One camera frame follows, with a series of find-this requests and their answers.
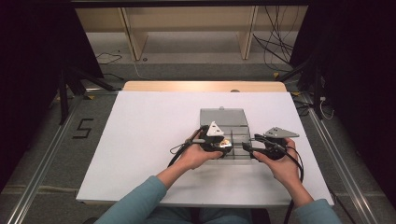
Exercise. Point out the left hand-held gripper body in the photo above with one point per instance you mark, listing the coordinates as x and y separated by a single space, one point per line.
214 130

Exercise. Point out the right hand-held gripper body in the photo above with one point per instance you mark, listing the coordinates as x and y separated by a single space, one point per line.
280 133

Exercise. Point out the clear plastic compartment box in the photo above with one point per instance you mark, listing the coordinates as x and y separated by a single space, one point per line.
224 117

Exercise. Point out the person's left hand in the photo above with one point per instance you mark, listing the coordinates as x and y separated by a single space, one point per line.
196 157

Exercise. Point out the person's right hand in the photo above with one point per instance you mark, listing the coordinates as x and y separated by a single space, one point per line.
285 169

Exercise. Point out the wooden table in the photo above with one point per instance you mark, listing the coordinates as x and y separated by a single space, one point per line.
186 86

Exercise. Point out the black metal stand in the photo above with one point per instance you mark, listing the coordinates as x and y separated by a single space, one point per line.
314 81
70 84

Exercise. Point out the person's legs in jeans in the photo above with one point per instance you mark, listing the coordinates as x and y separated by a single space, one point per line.
199 216

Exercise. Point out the black curtain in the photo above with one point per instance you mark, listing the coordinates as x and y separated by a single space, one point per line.
361 77
31 77

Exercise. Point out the light wooden shelf unit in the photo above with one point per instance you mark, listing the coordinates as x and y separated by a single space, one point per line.
186 18

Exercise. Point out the aluminium floor rail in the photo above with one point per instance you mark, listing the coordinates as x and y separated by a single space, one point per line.
40 174
342 168

